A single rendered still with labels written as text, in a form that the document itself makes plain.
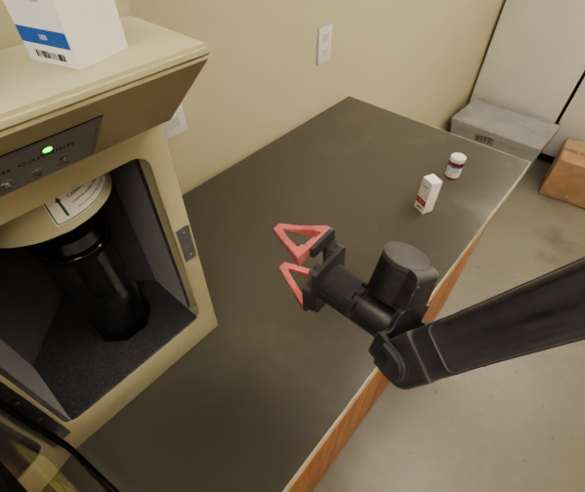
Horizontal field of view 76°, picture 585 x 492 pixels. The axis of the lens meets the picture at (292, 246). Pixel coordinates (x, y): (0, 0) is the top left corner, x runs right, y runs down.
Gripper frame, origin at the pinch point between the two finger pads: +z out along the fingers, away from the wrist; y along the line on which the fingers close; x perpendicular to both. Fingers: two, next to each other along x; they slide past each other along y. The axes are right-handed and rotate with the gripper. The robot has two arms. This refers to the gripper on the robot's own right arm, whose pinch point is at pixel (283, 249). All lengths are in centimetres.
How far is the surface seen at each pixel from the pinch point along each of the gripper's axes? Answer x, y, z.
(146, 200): 10.4, 9.3, 15.4
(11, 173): 21.8, 27.4, 5.6
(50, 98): 17.3, 33.1, 1.0
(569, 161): -223, -116, -27
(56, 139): 18.0, 29.3, 3.4
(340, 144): -61, -33, 34
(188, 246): 9.0, 0.4, 11.8
